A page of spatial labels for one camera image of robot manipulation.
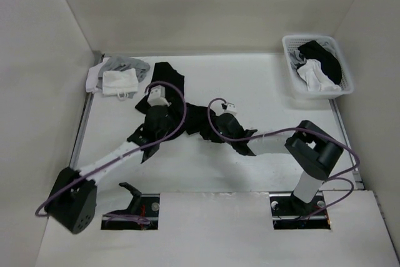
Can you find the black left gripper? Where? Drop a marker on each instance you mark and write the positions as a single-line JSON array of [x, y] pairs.
[[172, 126]]

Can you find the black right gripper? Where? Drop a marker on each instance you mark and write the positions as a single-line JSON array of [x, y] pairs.
[[214, 119]]

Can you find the black tank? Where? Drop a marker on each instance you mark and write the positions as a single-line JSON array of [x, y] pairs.
[[329, 64], [196, 121]]

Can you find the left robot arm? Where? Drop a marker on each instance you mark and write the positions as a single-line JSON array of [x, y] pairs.
[[73, 198]]

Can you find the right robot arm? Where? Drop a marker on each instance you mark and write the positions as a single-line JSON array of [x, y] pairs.
[[308, 144]]

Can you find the folded white tank top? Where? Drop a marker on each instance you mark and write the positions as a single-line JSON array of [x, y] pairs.
[[119, 83]]

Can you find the folded grey tank top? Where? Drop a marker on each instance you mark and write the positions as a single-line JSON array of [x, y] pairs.
[[122, 63]]

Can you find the white tank top under stack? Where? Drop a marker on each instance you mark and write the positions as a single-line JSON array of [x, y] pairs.
[[92, 79]]

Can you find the grey tank top in basket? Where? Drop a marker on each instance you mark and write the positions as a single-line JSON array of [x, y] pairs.
[[297, 59]]

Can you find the white tank top in basket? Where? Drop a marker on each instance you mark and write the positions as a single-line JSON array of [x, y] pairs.
[[311, 72]]

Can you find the black tank top in basket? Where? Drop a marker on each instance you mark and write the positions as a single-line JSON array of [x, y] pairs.
[[329, 64]]

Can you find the white plastic laundry basket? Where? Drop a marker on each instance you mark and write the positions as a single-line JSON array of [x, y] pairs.
[[298, 86]]

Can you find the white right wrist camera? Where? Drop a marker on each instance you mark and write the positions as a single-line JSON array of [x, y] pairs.
[[229, 108]]

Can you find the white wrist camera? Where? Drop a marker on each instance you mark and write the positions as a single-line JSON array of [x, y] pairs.
[[229, 108], [157, 96]]

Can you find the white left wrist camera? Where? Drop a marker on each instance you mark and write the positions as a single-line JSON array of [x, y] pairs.
[[157, 96]]

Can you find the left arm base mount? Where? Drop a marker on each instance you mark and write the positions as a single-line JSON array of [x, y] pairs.
[[141, 214]]

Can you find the left metal table rail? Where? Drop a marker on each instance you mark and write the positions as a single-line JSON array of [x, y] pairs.
[[80, 130]]

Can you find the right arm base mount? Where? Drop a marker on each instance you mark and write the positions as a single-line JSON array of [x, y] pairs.
[[290, 213]]

